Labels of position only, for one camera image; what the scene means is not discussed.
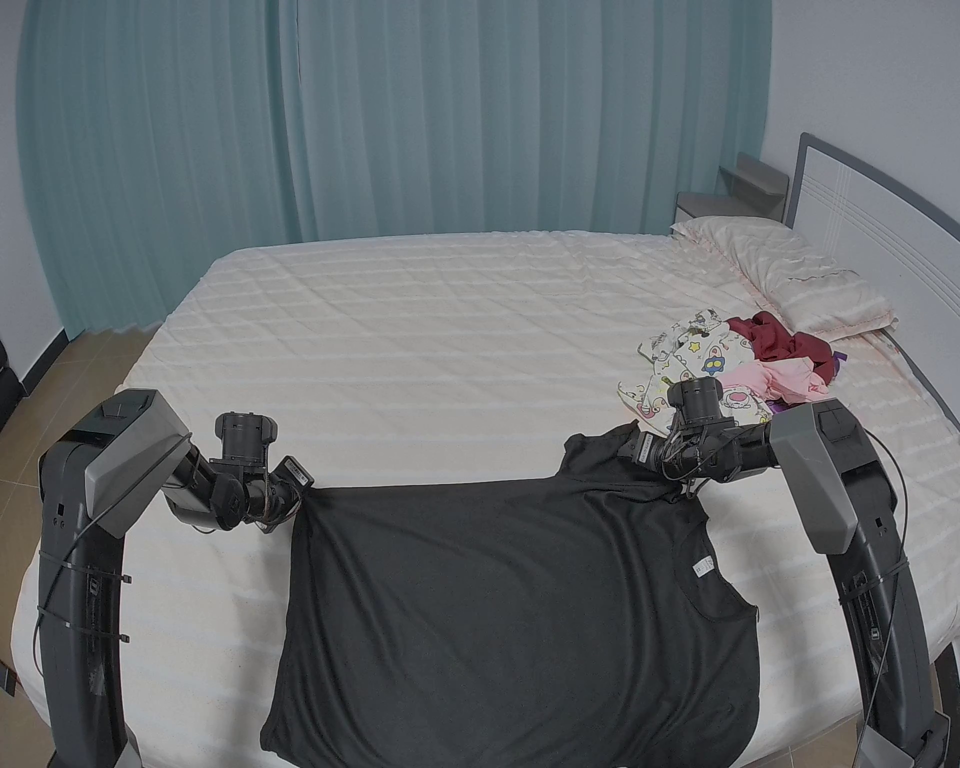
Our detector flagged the dark red garment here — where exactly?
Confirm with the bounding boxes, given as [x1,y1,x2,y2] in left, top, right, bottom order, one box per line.
[723,310,838,384]

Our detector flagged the white printed pyjama garment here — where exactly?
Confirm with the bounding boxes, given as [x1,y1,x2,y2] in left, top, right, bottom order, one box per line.
[617,307,774,434]

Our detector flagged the blue-green curtain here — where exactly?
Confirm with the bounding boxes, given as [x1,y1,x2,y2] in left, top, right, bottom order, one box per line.
[18,0,774,340]

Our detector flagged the grey bedside table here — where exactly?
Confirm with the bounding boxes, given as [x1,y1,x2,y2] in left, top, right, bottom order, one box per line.
[675,152,791,227]

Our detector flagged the black T-shirt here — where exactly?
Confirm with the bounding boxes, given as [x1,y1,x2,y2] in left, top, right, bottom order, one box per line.
[260,426,763,768]

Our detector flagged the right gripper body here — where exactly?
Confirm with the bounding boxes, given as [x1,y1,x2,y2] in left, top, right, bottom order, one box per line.
[633,432,681,483]

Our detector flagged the black cable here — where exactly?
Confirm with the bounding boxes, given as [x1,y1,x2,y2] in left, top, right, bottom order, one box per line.
[853,421,911,755]
[33,433,192,672]

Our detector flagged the cream pillow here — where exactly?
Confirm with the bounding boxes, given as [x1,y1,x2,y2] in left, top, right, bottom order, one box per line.
[669,215,900,343]

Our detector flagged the pink garment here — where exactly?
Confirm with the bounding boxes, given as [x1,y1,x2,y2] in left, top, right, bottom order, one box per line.
[723,356,834,404]

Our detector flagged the purple garment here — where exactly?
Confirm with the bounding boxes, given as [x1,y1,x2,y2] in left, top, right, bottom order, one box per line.
[768,348,849,415]

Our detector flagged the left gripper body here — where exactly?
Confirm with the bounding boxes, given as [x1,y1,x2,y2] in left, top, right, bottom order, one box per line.
[250,455,316,531]

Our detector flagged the bed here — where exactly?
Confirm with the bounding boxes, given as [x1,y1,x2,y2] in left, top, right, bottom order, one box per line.
[15,132,960,768]

